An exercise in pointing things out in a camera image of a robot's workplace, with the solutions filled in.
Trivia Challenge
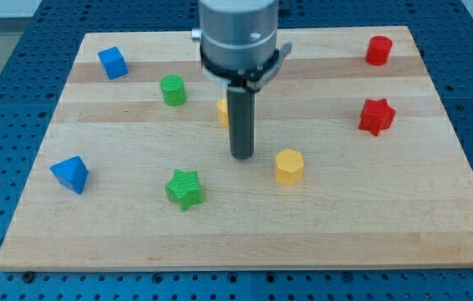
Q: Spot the red star block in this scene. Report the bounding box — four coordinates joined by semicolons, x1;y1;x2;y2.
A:
359;99;396;136

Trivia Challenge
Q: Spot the wooden board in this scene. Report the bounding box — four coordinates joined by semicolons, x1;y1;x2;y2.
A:
0;26;473;272

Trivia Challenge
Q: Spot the blue triangular block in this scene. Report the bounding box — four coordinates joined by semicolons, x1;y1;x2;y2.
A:
50;156;89;194

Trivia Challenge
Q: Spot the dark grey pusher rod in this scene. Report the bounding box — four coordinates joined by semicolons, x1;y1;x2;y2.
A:
226;86;255;160

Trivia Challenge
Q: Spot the blue cube block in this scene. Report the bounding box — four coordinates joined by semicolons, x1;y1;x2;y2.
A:
98;47;129;79

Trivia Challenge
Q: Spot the red cylinder block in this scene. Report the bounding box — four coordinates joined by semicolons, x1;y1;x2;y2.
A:
365;36;393;66

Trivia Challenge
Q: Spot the yellow block behind rod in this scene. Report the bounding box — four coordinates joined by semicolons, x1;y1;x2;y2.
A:
216;99;229;129

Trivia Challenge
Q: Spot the green star block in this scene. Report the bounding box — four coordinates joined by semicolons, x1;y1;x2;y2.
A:
165;169;203;212

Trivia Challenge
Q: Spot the green cylinder block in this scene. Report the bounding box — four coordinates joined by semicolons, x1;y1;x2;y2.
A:
160;74;186;106

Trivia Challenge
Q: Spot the yellow hexagon block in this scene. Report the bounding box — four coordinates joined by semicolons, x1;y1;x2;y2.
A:
275;148;304;186

